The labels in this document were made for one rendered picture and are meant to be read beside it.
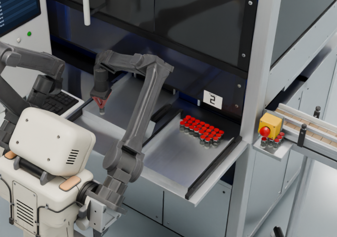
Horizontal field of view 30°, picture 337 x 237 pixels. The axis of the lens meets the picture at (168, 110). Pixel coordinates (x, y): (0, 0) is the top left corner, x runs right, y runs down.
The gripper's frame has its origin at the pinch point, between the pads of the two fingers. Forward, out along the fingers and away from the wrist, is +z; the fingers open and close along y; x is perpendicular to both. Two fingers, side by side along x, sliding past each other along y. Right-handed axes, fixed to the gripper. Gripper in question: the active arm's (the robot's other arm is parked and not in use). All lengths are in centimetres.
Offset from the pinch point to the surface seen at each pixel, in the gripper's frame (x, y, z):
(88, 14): 12.9, 18.3, -30.5
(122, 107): -6.5, 6.7, 4.5
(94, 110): 3.8, 0.5, 4.6
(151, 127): -23.5, -5.4, 0.4
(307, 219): -96, 50, 92
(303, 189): -88, 11, 30
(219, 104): -47.9, 7.0, -9.0
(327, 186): -103, 79, 92
